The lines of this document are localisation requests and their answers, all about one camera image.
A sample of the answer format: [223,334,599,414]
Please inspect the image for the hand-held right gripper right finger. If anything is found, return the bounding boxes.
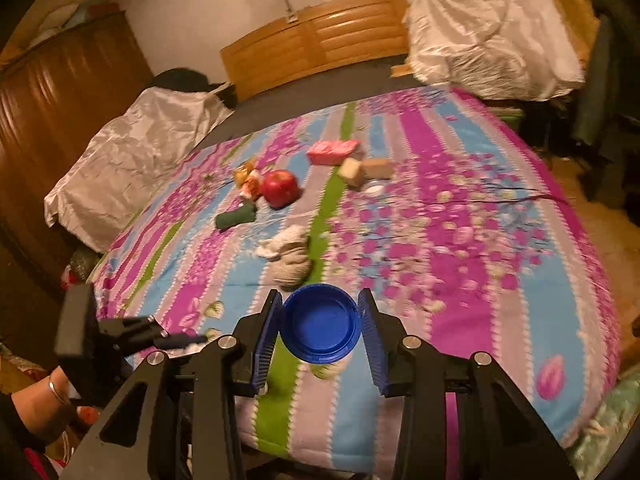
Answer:
[357,289,573,480]

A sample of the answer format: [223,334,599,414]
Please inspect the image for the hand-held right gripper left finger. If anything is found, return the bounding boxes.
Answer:
[75,289,283,480]

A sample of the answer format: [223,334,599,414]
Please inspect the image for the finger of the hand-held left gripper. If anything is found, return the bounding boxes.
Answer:
[99,314,207,357]

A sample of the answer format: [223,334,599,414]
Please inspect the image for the blue plastic bowl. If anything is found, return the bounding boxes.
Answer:
[281,284,362,364]

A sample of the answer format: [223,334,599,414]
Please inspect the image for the grey sock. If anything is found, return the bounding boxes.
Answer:
[265,249,311,291]

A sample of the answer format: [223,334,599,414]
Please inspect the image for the white sock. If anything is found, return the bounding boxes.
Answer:
[257,225,307,261]

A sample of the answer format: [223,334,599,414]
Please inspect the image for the dark green cloth roll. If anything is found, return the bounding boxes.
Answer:
[215,205,257,231]

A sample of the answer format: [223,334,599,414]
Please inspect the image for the floral striped blanket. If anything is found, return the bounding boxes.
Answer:
[87,85,623,480]

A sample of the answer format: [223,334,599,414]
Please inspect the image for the red apple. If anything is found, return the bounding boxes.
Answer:
[261,170,301,210]

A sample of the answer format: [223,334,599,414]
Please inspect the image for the red white snack packet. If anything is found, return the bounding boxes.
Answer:
[240,170,264,202]

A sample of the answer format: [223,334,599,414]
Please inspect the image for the white satin cover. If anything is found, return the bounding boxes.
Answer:
[402,0,587,102]
[44,87,236,253]

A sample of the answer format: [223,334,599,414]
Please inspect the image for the small orange jar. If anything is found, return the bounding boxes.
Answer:
[234,160,259,186]

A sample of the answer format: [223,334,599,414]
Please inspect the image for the light wooden block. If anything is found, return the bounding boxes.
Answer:
[337,157,366,189]

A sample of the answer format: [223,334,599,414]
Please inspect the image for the brown wooden block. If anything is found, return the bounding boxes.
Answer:
[361,158,394,181]

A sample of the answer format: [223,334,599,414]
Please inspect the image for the pink box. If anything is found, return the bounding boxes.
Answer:
[306,140,362,166]

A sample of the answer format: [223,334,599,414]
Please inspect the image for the wooden wardrobe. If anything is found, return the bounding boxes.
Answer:
[0,10,154,292]

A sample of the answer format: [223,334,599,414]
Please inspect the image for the grey bed sheet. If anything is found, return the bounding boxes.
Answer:
[190,62,421,157]

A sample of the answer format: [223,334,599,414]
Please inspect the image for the black cloth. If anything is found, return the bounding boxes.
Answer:
[150,67,229,97]

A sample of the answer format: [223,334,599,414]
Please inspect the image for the green storage box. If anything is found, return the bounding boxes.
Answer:
[500,107,527,132]

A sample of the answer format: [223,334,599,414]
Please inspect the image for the white bag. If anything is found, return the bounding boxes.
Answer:
[37,2,83,31]

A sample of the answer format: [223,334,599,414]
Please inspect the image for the wooden headboard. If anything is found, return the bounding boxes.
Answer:
[220,0,412,103]

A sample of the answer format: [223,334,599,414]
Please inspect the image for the black jacket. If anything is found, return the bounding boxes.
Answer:
[570,5,640,202]

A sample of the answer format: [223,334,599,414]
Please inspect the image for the tan fleece blanket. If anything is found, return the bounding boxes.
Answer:
[540,0,602,56]

